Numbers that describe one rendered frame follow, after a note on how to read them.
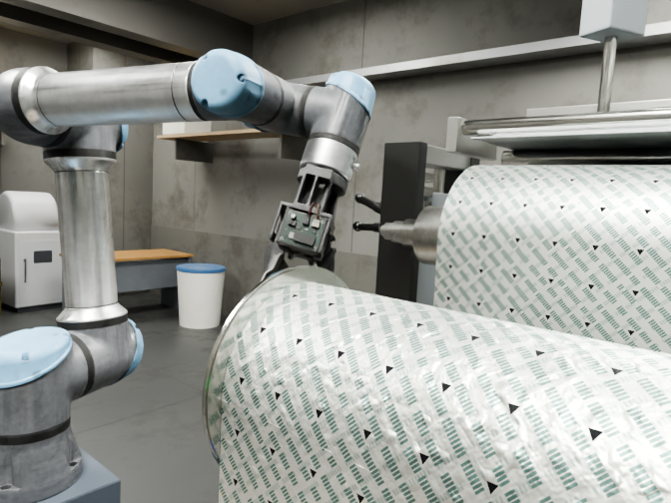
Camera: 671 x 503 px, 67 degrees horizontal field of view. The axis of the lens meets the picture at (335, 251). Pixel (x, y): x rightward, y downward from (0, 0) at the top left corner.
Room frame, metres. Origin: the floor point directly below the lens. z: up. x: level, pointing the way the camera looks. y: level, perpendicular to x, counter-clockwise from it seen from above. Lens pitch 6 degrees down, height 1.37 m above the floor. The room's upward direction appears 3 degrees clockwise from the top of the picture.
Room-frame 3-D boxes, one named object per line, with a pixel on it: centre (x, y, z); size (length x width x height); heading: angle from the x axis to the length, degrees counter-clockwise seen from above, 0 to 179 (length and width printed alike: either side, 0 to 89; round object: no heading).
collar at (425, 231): (0.54, -0.12, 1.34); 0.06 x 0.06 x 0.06; 50
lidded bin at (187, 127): (5.52, 1.65, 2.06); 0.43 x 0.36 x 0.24; 50
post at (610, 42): (0.73, -0.36, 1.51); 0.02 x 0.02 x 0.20
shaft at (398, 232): (0.58, -0.08, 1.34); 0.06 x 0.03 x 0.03; 50
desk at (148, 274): (5.41, 2.20, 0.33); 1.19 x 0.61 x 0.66; 140
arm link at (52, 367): (0.77, 0.46, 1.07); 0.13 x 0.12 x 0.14; 162
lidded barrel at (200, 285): (5.16, 1.37, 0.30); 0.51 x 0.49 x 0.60; 50
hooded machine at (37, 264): (5.56, 3.37, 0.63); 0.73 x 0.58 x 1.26; 50
